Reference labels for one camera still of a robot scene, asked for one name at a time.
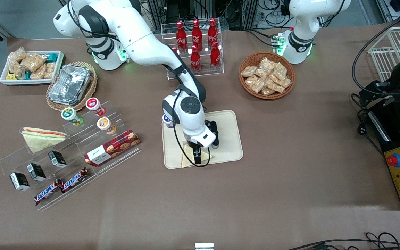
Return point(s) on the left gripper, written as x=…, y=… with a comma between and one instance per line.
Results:
x=397, y=78

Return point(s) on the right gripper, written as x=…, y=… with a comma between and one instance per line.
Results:
x=197, y=151

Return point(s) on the triangular sandwich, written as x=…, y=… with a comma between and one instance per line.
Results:
x=42, y=140
x=188, y=158

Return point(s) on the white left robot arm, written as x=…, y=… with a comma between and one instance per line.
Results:
x=304, y=21

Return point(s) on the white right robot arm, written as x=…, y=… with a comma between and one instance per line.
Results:
x=134, y=38

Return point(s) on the beige plastic tray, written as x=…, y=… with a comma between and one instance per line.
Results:
x=227, y=146

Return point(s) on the purple lid cup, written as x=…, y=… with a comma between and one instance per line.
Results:
x=167, y=121

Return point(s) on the clear acrylic bottle rack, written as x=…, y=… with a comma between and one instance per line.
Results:
x=210, y=73

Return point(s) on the red cookie box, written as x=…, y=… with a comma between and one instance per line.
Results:
x=111, y=148

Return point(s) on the small white device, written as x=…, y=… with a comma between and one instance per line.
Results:
x=204, y=246

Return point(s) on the clear snack packet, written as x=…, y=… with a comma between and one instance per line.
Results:
x=266, y=64
x=248, y=71
x=39, y=73
x=275, y=86
x=16, y=69
x=16, y=55
x=50, y=70
x=32, y=61
x=285, y=82
x=255, y=84
x=280, y=71
x=268, y=91

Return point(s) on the red cola bottle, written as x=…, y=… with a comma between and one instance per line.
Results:
x=213, y=33
x=215, y=57
x=196, y=34
x=174, y=50
x=195, y=60
x=181, y=36

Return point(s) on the orange lid cup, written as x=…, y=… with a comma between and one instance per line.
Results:
x=105, y=125

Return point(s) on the round wicker basket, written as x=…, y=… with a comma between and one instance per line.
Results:
x=247, y=60

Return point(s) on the red lid cup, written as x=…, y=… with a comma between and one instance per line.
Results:
x=94, y=105

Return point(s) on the clear acrylic stepped stand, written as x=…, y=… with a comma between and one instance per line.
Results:
x=78, y=144

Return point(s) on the oval wicker basket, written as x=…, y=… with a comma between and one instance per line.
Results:
x=92, y=90

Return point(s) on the snickers bar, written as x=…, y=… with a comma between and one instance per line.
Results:
x=48, y=192
x=75, y=180

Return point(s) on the green lid cup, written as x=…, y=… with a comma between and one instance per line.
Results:
x=71, y=115

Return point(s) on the small black box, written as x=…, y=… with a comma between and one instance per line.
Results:
x=57, y=159
x=19, y=181
x=36, y=172

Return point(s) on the aluminium foil container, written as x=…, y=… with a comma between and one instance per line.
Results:
x=69, y=85

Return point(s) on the grey metal equipment rack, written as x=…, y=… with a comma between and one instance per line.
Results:
x=241, y=14

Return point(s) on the teal snack packet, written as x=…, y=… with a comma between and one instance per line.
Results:
x=50, y=57

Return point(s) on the white rectangular bin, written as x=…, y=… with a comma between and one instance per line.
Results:
x=30, y=82

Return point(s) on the small yellow packet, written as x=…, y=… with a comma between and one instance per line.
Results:
x=10, y=75

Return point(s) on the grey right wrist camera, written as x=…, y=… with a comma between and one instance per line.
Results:
x=214, y=130

